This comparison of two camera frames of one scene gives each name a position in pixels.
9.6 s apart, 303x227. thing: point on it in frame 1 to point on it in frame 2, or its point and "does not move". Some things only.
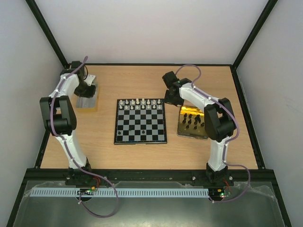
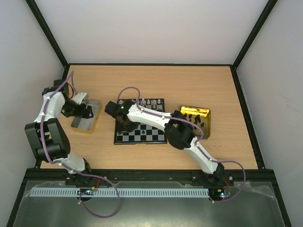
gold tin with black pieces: x=191 y=123 does not move
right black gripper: x=173 y=100 to x=124 y=125
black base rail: x=92 y=177 does not move
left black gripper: x=90 y=94 to x=80 y=112
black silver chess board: x=140 y=121 does not move
